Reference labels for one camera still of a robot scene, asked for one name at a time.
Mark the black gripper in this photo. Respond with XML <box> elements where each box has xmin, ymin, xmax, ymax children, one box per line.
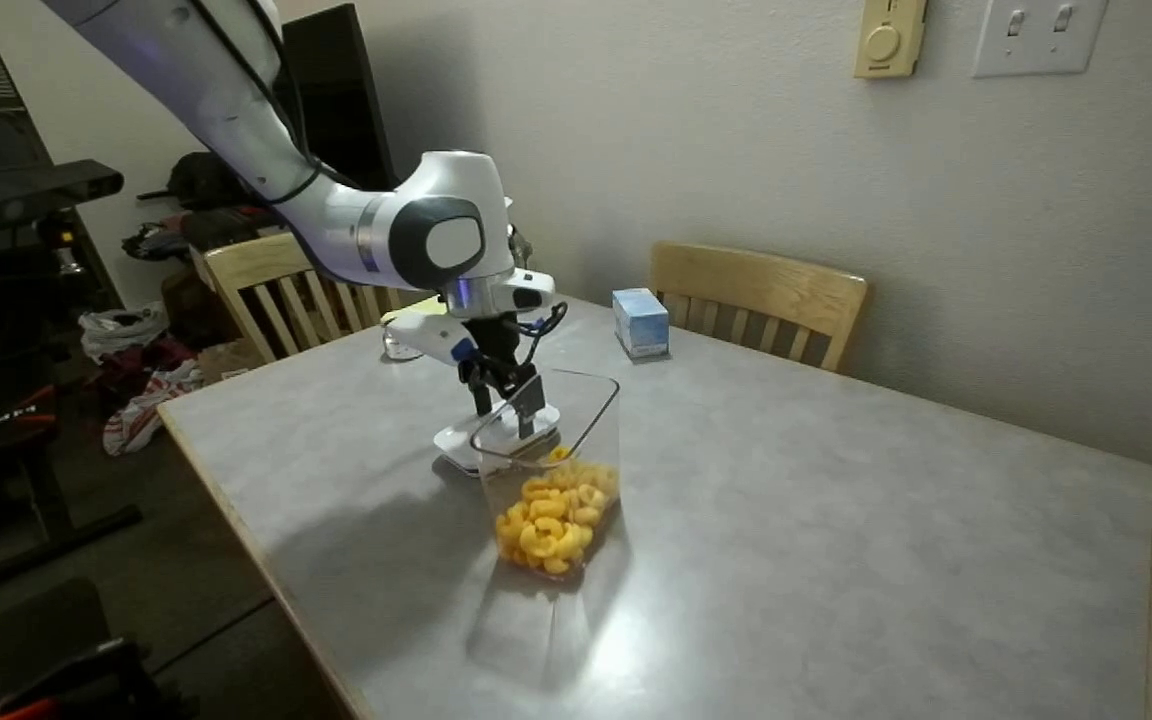
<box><xmin>459</xmin><ymin>308</ymin><xmax>554</xmax><ymax>440</ymax></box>

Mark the white container lid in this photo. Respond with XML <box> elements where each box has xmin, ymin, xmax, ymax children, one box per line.
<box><xmin>434</xmin><ymin>398</ymin><xmax>565</xmax><ymax>478</ymax></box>

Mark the clear plastic container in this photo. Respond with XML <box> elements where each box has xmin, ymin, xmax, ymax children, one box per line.
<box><xmin>463</xmin><ymin>368</ymin><xmax>630</xmax><ymax>587</ymax></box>

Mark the small blue cardboard box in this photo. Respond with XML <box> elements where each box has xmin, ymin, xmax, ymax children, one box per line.
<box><xmin>607</xmin><ymin>285</ymin><xmax>675</xmax><ymax>365</ymax></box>

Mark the wooden chair with solid backrest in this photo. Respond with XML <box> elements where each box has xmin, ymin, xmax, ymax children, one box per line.
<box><xmin>648</xmin><ymin>240</ymin><xmax>873</xmax><ymax>378</ymax></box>

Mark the wooden chair with slatted backrest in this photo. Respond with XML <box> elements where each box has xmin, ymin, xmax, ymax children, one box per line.
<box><xmin>202</xmin><ymin>228</ymin><xmax>401</xmax><ymax>368</ymax></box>

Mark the clothes pile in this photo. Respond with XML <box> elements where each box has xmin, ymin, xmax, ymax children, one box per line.
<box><xmin>76</xmin><ymin>302</ymin><xmax>264</xmax><ymax>461</ymax></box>

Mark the dark bag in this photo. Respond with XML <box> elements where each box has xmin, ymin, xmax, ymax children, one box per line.
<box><xmin>132</xmin><ymin>150</ymin><xmax>274</xmax><ymax>259</ymax></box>

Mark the black and red bag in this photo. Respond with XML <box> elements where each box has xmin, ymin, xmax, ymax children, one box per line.
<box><xmin>0</xmin><ymin>637</ymin><xmax>185</xmax><ymax>720</ymax></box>

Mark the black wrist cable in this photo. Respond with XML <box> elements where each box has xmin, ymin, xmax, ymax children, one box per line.
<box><xmin>515</xmin><ymin>295</ymin><xmax>578</xmax><ymax>378</ymax></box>

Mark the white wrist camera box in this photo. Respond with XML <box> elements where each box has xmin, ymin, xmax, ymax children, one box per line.
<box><xmin>379</xmin><ymin>269</ymin><xmax>561</xmax><ymax>368</ymax></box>

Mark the black stand frame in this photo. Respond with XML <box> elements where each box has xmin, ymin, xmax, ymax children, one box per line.
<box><xmin>0</xmin><ymin>384</ymin><xmax>149</xmax><ymax>594</ymax></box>

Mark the black camera on stand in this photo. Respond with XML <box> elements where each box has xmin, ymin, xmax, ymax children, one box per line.
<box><xmin>0</xmin><ymin>155</ymin><xmax>127</xmax><ymax>232</ymax></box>

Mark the white light switch plate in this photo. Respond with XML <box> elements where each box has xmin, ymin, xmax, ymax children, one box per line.
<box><xmin>968</xmin><ymin>0</ymin><xmax>1112</xmax><ymax>81</ymax></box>

